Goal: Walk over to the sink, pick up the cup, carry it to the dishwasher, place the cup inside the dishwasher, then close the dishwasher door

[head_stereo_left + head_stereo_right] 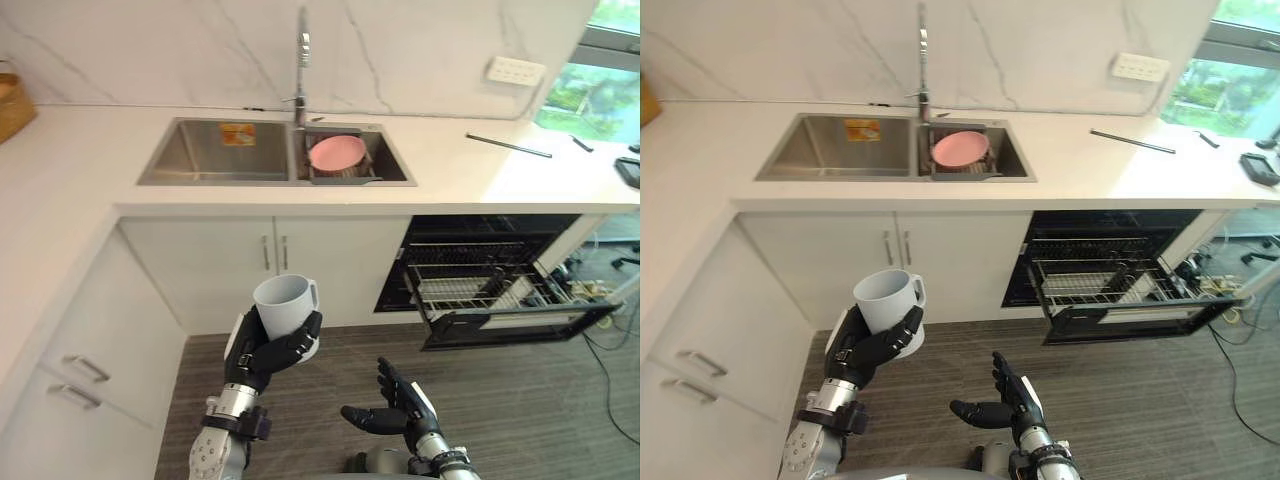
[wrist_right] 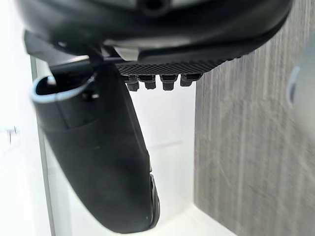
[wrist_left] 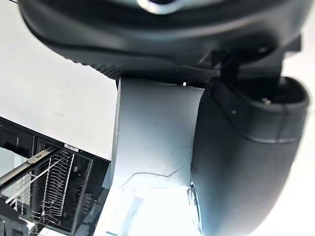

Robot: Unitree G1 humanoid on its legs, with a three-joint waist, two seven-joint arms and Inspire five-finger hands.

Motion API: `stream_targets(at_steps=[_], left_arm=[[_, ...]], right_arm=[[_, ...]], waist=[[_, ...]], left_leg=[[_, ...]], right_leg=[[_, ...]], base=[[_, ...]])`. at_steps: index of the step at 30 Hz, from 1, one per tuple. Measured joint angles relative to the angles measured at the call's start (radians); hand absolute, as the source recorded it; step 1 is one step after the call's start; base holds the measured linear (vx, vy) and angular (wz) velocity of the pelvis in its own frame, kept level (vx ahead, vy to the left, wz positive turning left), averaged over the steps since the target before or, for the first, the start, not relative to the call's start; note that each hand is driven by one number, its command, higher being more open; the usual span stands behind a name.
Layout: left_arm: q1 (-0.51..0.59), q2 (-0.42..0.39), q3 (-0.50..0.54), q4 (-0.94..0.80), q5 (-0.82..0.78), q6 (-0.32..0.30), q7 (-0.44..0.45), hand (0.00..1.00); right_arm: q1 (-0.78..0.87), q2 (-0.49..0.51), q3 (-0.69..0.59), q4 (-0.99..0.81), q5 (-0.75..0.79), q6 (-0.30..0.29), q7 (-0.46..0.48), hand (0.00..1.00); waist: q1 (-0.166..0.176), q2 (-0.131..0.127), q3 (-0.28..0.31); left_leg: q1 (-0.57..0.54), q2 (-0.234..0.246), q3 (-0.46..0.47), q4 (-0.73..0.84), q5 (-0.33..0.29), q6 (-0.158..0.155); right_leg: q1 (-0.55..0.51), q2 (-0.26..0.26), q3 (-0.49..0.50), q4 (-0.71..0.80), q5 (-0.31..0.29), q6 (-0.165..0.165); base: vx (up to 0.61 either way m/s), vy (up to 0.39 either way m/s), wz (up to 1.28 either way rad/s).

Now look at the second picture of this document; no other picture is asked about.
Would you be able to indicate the white cabinet panel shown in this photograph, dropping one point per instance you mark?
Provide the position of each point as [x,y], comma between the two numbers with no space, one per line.
[17,137]

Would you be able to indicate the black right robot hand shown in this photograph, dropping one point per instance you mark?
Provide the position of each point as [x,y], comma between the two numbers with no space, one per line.
[103,152]

